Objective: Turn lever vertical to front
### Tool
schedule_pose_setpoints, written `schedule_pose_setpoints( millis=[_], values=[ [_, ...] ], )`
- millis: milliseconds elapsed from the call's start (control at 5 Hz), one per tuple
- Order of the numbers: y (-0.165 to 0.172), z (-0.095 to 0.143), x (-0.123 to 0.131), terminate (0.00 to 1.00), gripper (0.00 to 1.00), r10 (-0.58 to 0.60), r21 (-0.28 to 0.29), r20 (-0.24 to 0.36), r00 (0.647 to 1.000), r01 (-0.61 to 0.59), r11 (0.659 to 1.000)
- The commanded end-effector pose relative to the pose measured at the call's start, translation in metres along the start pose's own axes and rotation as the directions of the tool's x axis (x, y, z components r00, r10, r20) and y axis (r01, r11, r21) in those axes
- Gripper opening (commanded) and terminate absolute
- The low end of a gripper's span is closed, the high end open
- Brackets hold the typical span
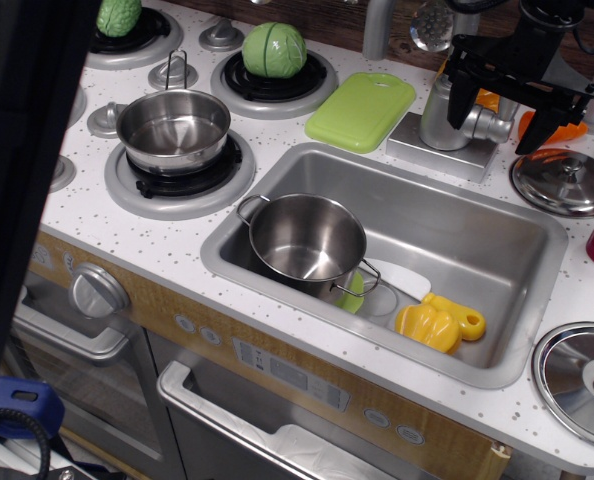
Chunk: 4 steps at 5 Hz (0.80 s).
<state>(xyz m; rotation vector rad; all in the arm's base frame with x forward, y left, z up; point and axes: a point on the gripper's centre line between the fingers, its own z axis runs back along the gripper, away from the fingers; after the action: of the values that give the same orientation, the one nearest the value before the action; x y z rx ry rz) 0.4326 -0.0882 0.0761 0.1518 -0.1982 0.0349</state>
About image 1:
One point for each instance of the steel lid upper right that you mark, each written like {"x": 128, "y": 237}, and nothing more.
{"x": 557, "y": 181}

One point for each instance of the silver oven knob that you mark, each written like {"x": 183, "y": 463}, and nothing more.
{"x": 95, "y": 293}

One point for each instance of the dark green toy vegetable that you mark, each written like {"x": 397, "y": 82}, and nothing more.
{"x": 116, "y": 18}

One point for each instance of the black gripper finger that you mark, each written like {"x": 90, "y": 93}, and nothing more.
{"x": 545, "y": 122}
{"x": 463, "y": 94}

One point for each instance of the stove burner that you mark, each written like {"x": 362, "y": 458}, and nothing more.
{"x": 152, "y": 38}
{"x": 186, "y": 197}
{"x": 261, "y": 98}

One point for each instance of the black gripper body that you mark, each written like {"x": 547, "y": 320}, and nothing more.
{"x": 527, "y": 66}

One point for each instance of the silver oven door handle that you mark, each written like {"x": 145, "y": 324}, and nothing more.
{"x": 103, "y": 349}

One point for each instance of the yellow toy bell pepper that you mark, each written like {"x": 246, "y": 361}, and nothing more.
{"x": 426, "y": 324}

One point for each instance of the green cutting board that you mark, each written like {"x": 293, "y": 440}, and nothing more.
{"x": 361, "y": 112}

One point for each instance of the silver faucet lever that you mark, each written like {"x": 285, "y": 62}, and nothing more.
{"x": 483, "y": 124}

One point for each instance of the silver dishwasher door handle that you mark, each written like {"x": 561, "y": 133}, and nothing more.
{"x": 221, "y": 445}

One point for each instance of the steel pot on burner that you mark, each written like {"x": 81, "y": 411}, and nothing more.
{"x": 175, "y": 131}

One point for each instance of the back left stove burner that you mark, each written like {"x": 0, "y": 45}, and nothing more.
{"x": 152, "y": 38}

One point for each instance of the silver slotted spoon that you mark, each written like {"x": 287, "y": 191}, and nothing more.
{"x": 432, "y": 26}

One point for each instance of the orange toy carrot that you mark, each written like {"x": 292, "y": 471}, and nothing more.
{"x": 563, "y": 133}

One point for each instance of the black foreground post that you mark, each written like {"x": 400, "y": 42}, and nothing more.
{"x": 43, "y": 46}

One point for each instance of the orange toy piece behind faucet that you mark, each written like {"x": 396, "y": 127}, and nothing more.
{"x": 488, "y": 100}

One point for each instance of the silver stove knob middle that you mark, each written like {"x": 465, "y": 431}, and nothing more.
{"x": 174, "y": 73}

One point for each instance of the silver stove knob left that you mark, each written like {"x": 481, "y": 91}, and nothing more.
{"x": 102, "y": 122}

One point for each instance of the back right stove burner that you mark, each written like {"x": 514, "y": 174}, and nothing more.
{"x": 261, "y": 98}

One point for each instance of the green toy plate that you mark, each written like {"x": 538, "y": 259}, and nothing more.
{"x": 351, "y": 302}

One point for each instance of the steel lid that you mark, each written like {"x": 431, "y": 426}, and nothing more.
{"x": 563, "y": 371}
{"x": 557, "y": 181}

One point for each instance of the steel pot in sink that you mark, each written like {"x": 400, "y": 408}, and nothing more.
{"x": 311, "y": 243}

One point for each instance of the yellow toy knife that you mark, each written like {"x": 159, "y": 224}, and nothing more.
{"x": 418, "y": 287}

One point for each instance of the blue clamp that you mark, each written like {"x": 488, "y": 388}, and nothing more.
{"x": 34, "y": 399}

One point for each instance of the green toy cabbage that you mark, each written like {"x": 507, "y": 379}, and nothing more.
{"x": 274, "y": 50}

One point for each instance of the silver stove knob top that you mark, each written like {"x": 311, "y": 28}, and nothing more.
{"x": 221, "y": 37}

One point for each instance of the silver stove knob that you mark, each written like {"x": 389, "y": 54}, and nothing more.
{"x": 174, "y": 73}
{"x": 102, "y": 122}
{"x": 221, "y": 37}

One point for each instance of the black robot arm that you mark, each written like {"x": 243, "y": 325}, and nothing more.
{"x": 525, "y": 67}

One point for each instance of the steel lid lower right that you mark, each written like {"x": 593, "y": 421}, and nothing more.
{"x": 563, "y": 371}

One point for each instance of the grey pipe at back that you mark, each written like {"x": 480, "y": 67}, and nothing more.
{"x": 377, "y": 28}

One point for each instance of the silver toy faucet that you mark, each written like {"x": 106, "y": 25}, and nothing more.
{"x": 430, "y": 141}

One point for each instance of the front stove burner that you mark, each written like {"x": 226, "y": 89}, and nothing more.
{"x": 186, "y": 197}

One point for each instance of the silver sink basin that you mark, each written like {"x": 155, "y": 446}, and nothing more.
{"x": 499, "y": 259}

